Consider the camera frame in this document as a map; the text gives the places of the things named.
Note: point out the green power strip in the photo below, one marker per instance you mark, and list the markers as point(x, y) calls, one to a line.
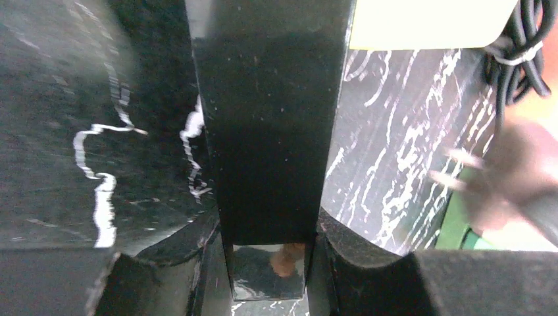
point(455, 232)

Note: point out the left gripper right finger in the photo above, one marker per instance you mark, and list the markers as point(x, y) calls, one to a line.
point(351, 276)

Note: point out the black power strip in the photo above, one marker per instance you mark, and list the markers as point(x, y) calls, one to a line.
point(269, 76)

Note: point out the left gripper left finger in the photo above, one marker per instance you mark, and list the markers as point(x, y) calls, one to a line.
point(160, 280)

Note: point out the pink plug adapter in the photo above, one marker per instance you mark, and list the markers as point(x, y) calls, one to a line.
point(510, 195)

